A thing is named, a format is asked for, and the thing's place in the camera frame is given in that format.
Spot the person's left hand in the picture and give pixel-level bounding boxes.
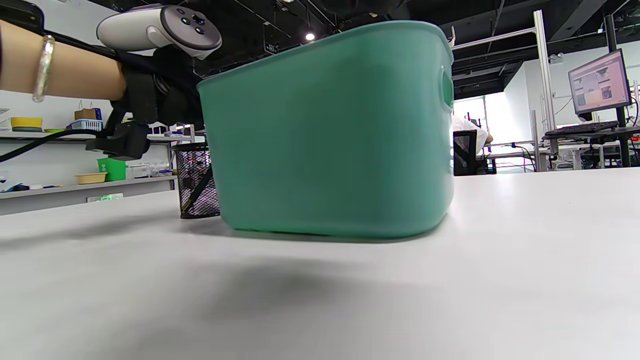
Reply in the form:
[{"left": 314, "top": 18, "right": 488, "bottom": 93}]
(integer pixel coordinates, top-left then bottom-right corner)
[{"left": 110, "top": 45, "right": 207, "bottom": 132}]

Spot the green plastic basket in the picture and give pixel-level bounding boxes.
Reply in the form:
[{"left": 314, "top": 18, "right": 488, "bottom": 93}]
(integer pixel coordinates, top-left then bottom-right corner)
[{"left": 196, "top": 20, "right": 456, "bottom": 241}]

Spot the person's left forearm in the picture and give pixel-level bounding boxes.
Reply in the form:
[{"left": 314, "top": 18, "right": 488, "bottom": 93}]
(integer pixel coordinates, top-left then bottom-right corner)
[{"left": 0, "top": 20, "right": 127, "bottom": 101}]

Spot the grey left hand tracker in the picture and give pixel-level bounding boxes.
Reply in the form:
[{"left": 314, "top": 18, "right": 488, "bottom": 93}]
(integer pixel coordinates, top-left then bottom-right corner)
[{"left": 96, "top": 4, "right": 223, "bottom": 61}]

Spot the black mesh pen holder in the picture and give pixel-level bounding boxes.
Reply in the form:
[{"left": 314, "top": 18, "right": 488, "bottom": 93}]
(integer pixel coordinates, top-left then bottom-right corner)
[{"left": 171, "top": 142, "right": 221, "bottom": 220}]

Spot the brown paper bag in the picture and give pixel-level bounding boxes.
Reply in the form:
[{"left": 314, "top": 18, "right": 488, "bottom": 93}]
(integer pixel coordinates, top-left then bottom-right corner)
[{"left": 74, "top": 100, "right": 103, "bottom": 121}]

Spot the green cup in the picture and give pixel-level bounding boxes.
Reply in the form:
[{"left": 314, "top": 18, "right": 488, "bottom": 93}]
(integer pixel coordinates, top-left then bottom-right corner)
[{"left": 97, "top": 157, "right": 128, "bottom": 182}]

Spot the yellow bowl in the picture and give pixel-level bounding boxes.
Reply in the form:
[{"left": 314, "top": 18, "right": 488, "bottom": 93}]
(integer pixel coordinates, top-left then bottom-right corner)
[{"left": 10, "top": 116, "right": 44, "bottom": 131}]

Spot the black mesh chair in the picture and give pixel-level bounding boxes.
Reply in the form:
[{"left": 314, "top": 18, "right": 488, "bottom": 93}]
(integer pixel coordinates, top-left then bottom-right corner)
[{"left": 453, "top": 130, "right": 497, "bottom": 177}]

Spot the white desk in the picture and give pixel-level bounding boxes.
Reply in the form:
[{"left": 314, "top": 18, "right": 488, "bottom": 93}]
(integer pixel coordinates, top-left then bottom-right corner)
[{"left": 482, "top": 141, "right": 623, "bottom": 173}]

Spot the black keyboard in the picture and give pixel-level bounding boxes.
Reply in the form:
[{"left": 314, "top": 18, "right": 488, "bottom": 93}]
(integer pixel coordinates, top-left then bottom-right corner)
[{"left": 544, "top": 121, "right": 621, "bottom": 137}]

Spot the computer monitor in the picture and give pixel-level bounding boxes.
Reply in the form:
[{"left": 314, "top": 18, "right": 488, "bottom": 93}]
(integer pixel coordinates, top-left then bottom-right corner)
[{"left": 567, "top": 48, "right": 633, "bottom": 117}]

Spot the black monitor stand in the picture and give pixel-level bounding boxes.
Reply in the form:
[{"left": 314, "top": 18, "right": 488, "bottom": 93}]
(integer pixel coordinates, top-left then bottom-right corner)
[{"left": 542, "top": 15, "right": 640, "bottom": 168}]

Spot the black left glove cable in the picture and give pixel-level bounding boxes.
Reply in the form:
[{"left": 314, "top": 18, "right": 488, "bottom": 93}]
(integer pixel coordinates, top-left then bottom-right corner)
[{"left": 0, "top": 122, "right": 151, "bottom": 163}]

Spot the silver bracelet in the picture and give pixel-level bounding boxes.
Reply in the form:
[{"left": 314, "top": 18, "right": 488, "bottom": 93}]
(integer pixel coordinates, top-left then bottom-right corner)
[{"left": 32, "top": 35, "right": 56, "bottom": 103}]

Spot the black left wrist mount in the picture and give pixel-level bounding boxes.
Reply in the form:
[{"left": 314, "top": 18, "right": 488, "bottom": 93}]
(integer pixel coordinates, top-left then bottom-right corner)
[{"left": 0, "top": 0, "right": 45, "bottom": 33}]

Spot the aluminium frame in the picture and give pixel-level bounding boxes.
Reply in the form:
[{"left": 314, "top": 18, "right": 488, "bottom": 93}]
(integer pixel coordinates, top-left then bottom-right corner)
[{"left": 452, "top": 10, "right": 558, "bottom": 146}]

